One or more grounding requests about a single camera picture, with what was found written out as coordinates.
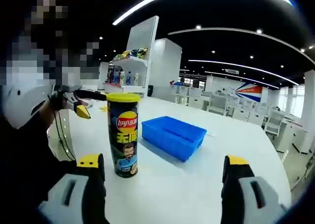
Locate pile of colourful snack bags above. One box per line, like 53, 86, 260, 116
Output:
115, 48, 149, 60

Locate dark printed chip container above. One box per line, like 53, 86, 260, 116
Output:
107, 99, 141, 178

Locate curved ceiling light strip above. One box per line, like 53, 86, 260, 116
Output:
188, 60, 300, 86

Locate white square column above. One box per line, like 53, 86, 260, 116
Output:
149, 38, 183, 96

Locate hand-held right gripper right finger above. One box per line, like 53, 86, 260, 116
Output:
220, 154, 289, 224

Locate yellow plastic container lid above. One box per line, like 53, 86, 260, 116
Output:
105, 93, 141, 104

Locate red blue wall banner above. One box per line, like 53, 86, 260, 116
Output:
235, 82, 263, 103

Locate person's black clothing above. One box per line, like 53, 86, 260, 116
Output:
0, 115, 79, 224

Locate white display shelf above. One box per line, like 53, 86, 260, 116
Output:
102, 15, 158, 98

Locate straight ceiling light strip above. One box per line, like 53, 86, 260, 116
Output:
112, 0, 190, 26

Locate row of blue snack packs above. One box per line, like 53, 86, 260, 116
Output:
106, 65, 121, 84

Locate row of white cabinets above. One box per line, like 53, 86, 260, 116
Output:
169, 82, 315, 156

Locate person's left hand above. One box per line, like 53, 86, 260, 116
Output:
46, 90, 66, 111

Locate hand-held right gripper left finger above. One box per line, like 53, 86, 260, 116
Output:
38, 153, 110, 224

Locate white table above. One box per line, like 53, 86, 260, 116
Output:
46, 96, 292, 224

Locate blue plastic box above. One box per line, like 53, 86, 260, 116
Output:
141, 116, 208, 162

